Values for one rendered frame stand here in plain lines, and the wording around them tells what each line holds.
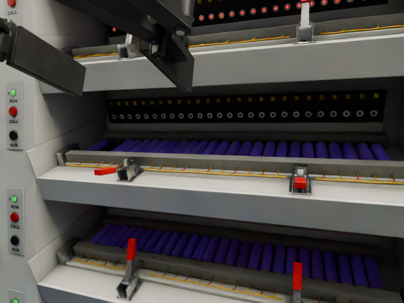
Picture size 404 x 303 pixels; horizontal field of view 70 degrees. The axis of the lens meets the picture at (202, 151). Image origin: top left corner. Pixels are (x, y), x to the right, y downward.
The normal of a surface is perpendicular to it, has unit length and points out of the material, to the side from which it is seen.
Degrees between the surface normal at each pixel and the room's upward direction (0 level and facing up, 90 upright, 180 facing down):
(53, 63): 90
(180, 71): 90
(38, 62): 90
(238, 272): 21
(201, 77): 111
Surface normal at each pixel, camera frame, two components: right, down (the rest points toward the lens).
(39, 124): 0.95, 0.03
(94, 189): -0.31, 0.39
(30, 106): -0.33, 0.04
